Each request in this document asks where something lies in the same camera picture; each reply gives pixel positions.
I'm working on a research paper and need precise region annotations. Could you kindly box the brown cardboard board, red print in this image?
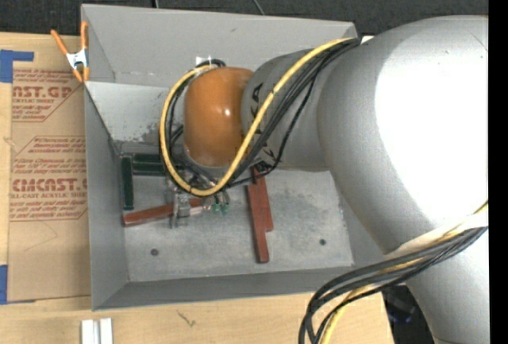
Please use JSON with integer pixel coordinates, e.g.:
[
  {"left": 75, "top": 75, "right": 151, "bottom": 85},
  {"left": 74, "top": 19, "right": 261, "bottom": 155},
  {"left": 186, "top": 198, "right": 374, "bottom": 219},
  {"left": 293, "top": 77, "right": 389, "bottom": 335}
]
[{"left": 0, "top": 31, "right": 94, "bottom": 304}]

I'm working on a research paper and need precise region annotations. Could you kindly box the red-brown block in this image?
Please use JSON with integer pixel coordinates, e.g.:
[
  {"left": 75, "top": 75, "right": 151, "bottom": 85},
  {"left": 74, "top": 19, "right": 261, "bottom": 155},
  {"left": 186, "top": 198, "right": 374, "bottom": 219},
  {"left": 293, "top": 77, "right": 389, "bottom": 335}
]
[
  {"left": 250, "top": 166, "right": 275, "bottom": 234},
  {"left": 245, "top": 184, "right": 271, "bottom": 265},
  {"left": 121, "top": 197, "right": 204, "bottom": 228}
]

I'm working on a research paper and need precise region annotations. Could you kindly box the grey metal bin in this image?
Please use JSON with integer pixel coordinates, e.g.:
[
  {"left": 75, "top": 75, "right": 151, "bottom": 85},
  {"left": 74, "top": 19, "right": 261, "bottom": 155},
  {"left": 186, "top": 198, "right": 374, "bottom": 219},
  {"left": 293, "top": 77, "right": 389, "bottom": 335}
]
[{"left": 80, "top": 3, "right": 360, "bottom": 312}]

